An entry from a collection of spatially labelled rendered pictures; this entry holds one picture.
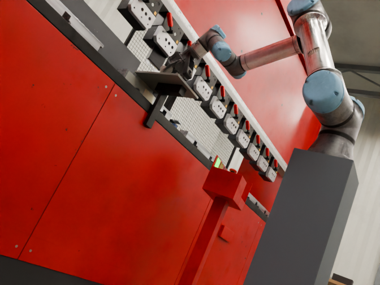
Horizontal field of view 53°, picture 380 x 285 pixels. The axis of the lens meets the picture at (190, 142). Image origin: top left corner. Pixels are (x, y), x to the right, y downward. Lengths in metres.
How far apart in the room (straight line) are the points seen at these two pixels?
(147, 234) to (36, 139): 0.76
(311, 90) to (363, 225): 7.82
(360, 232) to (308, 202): 7.76
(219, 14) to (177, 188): 1.00
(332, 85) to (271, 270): 0.55
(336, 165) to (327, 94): 0.21
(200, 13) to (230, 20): 0.29
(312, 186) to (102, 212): 0.86
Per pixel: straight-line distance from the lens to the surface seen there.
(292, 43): 1.64
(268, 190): 3.74
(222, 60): 1.67
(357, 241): 8.87
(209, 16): 2.20
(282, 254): 1.14
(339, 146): 1.26
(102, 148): 1.55
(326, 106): 1.19
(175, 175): 1.91
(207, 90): 2.20
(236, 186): 1.77
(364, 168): 9.39
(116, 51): 2.42
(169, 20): 1.89
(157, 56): 1.92
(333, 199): 1.16
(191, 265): 1.82
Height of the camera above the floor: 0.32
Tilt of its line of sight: 16 degrees up
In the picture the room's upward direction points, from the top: 25 degrees clockwise
